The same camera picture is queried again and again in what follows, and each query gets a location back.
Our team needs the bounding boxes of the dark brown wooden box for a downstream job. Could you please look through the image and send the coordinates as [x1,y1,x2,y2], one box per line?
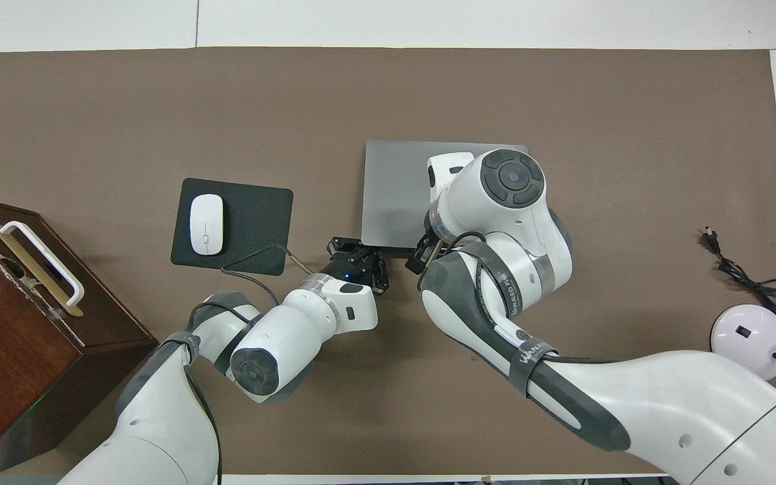
[0,192,159,483]

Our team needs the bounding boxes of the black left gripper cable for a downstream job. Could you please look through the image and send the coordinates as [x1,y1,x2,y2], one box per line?
[221,244,315,307]

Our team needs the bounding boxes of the brown paper table mat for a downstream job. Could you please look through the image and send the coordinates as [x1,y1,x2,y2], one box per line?
[0,47,776,476]

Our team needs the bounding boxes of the silver laptop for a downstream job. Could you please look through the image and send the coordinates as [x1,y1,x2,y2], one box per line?
[362,140,530,259]

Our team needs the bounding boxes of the white desk lamp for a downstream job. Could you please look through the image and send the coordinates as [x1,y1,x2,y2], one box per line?
[710,259,776,382]

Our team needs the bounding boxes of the black mouse pad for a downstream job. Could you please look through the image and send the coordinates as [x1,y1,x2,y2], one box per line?
[170,178,294,276]

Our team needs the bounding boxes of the brass handle plate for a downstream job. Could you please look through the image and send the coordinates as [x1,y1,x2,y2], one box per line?
[0,222,84,317]

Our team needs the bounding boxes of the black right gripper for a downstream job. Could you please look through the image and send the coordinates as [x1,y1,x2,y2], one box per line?
[406,229,443,276]

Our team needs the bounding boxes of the white computer mouse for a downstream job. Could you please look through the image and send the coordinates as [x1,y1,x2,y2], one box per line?
[189,194,224,256]

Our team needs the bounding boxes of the white box handle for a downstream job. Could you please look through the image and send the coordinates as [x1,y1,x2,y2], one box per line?
[0,221,85,308]

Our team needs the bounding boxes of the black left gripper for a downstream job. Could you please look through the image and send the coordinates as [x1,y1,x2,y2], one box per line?
[321,236,391,296]

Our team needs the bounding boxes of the black lamp power cable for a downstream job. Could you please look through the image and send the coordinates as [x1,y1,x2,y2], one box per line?
[705,227,776,319]

